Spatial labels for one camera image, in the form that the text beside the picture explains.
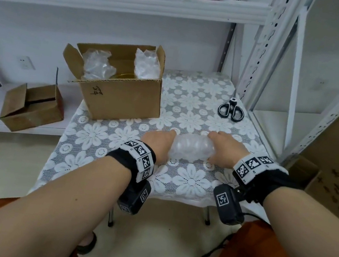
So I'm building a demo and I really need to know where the person's right hand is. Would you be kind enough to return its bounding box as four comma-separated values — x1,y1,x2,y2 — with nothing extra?
203,130,254,172

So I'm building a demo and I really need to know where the person's left hand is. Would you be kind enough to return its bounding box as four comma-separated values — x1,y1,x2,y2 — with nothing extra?
137,125,178,167

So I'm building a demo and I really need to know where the clear bubble wrap heap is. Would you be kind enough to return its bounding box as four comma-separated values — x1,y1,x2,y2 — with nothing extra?
167,130,219,166

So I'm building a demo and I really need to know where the round gold tin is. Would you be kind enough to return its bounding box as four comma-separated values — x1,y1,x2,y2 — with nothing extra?
110,70,135,81

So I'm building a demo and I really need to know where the large-bubble clear bubble wrap sheet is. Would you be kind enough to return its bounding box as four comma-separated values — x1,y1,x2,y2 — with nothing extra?
78,46,120,84

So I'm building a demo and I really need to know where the person's left forearm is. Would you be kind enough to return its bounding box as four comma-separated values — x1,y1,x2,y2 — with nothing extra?
0,139,135,257

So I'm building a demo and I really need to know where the small brown cardboard box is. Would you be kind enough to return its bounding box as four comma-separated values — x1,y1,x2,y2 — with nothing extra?
0,59,72,139

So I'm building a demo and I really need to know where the black left wristband with markers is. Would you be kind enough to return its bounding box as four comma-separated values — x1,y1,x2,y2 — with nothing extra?
102,135,159,186

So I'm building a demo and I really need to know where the black wristband with markers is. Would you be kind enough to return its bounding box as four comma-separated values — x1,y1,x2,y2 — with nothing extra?
228,151,306,212
102,135,159,186

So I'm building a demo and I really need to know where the black right wristband with markers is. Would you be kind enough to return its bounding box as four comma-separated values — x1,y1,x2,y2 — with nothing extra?
228,151,306,212

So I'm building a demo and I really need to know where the white floral lace tablecloth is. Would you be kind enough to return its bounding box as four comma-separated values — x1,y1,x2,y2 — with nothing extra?
28,48,291,230

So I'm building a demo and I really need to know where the white metal shelving rack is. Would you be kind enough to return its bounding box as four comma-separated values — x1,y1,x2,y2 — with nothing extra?
242,0,339,173
0,0,316,199

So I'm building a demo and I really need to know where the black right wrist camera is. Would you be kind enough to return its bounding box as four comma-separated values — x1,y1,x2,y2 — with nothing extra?
208,182,250,228

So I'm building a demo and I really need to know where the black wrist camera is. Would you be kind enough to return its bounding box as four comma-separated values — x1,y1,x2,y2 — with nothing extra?
115,176,153,218
208,182,250,228

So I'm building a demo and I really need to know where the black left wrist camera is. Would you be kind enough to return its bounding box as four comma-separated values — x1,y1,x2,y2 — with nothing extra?
115,176,153,218

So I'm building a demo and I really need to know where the white wall socket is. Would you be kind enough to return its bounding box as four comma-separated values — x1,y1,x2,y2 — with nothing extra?
310,77,328,92
18,55,38,71

